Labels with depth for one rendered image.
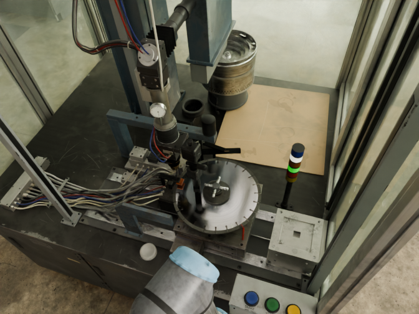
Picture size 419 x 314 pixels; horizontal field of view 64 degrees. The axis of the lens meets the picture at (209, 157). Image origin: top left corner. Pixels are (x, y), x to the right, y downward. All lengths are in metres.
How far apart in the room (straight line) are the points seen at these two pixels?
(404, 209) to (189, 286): 0.43
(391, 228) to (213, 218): 0.75
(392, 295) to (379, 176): 1.68
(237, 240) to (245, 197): 0.17
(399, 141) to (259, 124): 1.27
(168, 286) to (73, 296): 1.66
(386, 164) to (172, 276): 0.48
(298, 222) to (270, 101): 0.86
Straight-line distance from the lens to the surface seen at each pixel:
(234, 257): 1.42
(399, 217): 0.65
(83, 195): 1.70
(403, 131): 0.64
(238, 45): 1.89
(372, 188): 0.76
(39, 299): 2.45
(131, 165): 1.66
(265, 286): 1.25
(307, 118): 1.93
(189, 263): 0.75
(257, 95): 2.02
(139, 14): 1.53
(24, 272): 2.57
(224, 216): 1.29
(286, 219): 1.36
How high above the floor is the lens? 2.08
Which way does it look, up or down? 51 degrees down
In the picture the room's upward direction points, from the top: 5 degrees counter-clockwise
